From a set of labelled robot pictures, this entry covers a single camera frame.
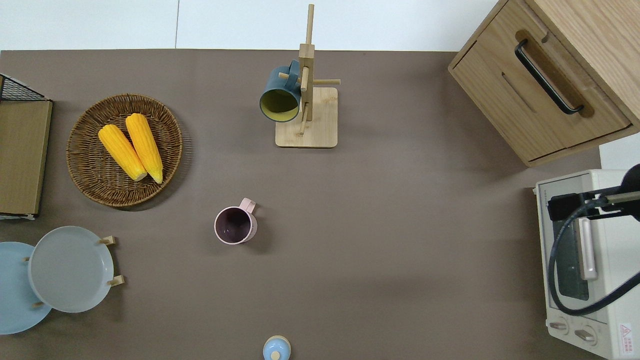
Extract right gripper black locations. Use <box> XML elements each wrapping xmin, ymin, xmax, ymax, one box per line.
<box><xmin>621</xmin><ymin>164</ymin><xmax>640</xmax><ymax>222</ymax></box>

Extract pink mug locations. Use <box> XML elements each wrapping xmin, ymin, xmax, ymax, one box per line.
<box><xmin>214</xmin><ymin>197</ymin><xmax>259</xmax><ymax>245</ymax></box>

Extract white toaster oven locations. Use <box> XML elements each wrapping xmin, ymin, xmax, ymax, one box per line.
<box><xmin>534</xmin><ymin>169</ymin><xmax>640</xmax><ymax>360</ymax></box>

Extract wooden cabinet box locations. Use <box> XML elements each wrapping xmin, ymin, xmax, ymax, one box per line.
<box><xmin>448</xmin><ymin>0</ymin><xmax>640</xmax><ymax>168</ymax></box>

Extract brown table mat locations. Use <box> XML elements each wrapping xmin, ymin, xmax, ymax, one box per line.
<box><xmin>0</xmin><ymin>48</ymin><xmax>603</xmax><ymax>360</ymax></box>

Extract wooden mug rack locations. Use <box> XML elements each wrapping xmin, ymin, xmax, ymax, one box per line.
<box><xmin>275</xmin><ymin>4</ymin><xmax>341</xmax><ymax>149</ymax></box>

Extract dark blue mug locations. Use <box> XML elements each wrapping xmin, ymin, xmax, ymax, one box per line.
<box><xmin>259</xmin><ymin>60</ymin><xmax>303</xmax><ymax>123</ymax></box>

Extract yellow corn cob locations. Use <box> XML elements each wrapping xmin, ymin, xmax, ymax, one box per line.
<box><xmin>98</xmin><ymin>124</ymin><xmax>148</xmax><ymax>182</ymax></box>
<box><xmin>125</xmin><ymin>113</ymin><xmax>164</xmax><ymax>184</ymax></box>

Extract wooden plate rack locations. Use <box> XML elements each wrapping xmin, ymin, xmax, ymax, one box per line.
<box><xmin>21</xmin><ymin>235</ymin><xmax>126</xmax><ymax>309</ymax></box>

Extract brown wicker basket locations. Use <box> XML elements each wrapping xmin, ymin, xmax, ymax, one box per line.
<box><xmin>66</xmin><ymin>93</ymin><xmax>184</xmax><ymax>208</ymax></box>

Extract grey plate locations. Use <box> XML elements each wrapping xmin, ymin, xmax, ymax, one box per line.
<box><xmin>27</xmin><ymin>226</ymin><xmax>115</xmax><ymax>314</ymax></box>

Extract light blue plate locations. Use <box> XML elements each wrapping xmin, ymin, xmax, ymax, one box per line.
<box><xmin>0</xmin><ymin>241</ymin><xmax>53</xmax><ymax>336</ymax></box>

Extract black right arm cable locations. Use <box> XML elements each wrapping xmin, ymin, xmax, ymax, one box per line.
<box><xmin>546</xmin><ymin>192</ymin><xmax>640</xmax><ymax>317</ymax></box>

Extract black cabinet handle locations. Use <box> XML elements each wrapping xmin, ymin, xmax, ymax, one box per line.
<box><xmin>514</xmin><ymin>39</ymin><xmax>585</xmax><ymax>116</ymax></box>

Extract wire mesh wooden shelf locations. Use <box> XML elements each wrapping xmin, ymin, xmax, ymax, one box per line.
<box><xmin>0</xmin><ymin>73</ymin><xmax>54</xmax><ymax>221</ymax></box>

